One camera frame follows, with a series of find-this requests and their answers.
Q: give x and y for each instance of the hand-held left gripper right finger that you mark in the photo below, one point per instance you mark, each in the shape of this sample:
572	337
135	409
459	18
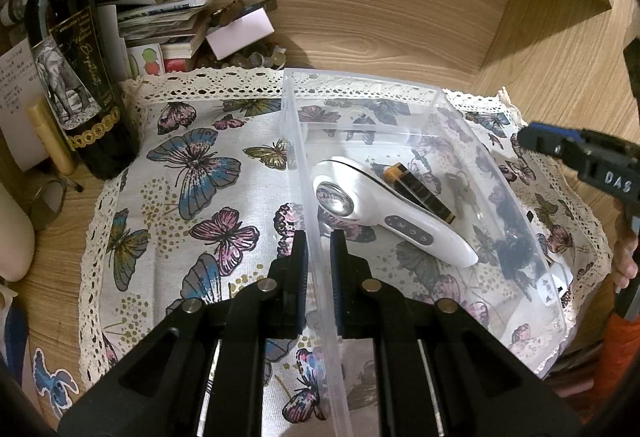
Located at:
336	287

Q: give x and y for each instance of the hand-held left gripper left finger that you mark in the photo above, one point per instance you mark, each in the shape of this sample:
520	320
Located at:
301	287

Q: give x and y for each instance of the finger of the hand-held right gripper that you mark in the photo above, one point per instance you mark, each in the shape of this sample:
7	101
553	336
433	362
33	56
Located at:
545	134

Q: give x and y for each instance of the clear plastic storage box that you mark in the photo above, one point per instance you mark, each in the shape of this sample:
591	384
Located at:
350	92

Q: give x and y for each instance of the person's right hand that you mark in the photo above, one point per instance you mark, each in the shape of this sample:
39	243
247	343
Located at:
627	252

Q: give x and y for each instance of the white handheld massager device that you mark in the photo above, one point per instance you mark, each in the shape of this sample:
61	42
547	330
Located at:
425	232

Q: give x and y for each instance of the butterfly print lace cloth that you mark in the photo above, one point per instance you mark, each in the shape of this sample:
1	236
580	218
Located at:
200	177

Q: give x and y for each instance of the pile of coins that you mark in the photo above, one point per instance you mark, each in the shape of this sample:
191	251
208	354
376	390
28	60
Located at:
250	59

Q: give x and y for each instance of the pink sticky note pad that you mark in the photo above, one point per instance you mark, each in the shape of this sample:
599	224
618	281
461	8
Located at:
240	34

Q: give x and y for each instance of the thin-rimmed glasses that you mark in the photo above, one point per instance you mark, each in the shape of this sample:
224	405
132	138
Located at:
47	207

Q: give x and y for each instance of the blue cartoon sticker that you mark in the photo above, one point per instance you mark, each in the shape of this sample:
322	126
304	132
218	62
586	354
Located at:
50	382

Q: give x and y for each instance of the fruit print small box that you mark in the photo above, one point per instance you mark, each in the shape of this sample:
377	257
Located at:
147	59

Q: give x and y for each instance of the beige cylindrical object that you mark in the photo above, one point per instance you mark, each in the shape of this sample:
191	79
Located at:
15	237

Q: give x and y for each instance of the pale yellow tube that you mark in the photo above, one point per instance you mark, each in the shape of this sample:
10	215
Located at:
50	137

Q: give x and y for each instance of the dark blue object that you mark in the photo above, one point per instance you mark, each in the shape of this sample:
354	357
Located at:
12	342

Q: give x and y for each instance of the stack of booklets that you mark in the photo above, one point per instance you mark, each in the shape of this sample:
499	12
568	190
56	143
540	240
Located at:
160	17

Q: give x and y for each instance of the dark wine bottle elephant label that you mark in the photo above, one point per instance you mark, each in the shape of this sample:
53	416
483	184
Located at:
65	67

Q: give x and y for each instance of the white handwritten note paper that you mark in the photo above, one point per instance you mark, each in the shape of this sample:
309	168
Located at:
15	107

